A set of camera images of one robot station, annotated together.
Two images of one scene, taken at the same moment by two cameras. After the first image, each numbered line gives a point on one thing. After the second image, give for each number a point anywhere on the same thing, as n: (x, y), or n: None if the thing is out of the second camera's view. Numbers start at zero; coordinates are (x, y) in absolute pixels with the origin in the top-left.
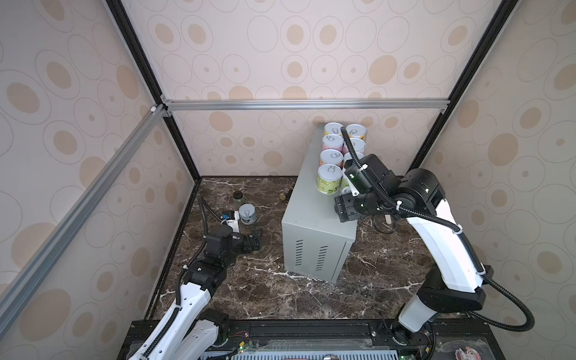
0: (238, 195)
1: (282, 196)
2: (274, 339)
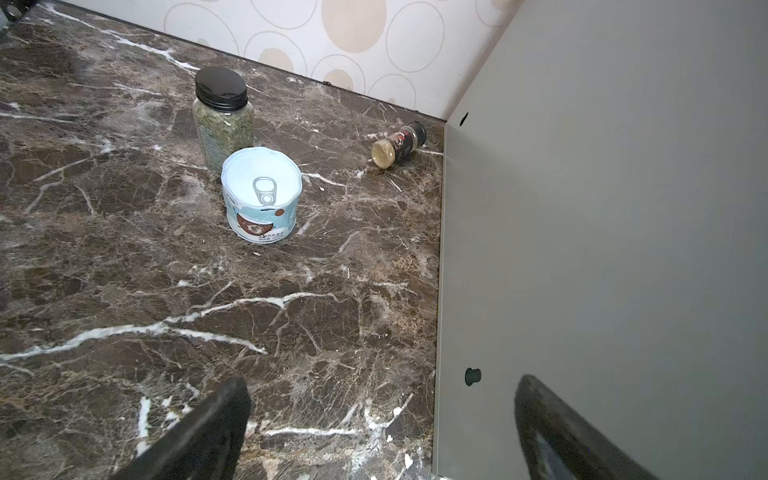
0: (223, 116)
1: (401, 144)
2: None
